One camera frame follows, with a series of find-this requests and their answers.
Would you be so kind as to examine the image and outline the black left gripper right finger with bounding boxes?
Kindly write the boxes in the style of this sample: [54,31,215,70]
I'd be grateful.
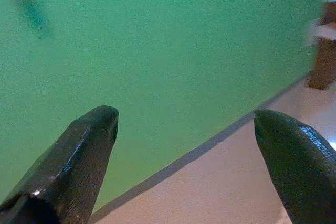
[254,109,336,224]

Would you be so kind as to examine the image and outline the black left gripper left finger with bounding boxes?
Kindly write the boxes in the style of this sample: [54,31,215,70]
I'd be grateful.
[0,105,120,224]

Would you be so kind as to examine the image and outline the brown wooden furniture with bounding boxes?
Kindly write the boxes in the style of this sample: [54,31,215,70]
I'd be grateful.
[304,1,336,91]

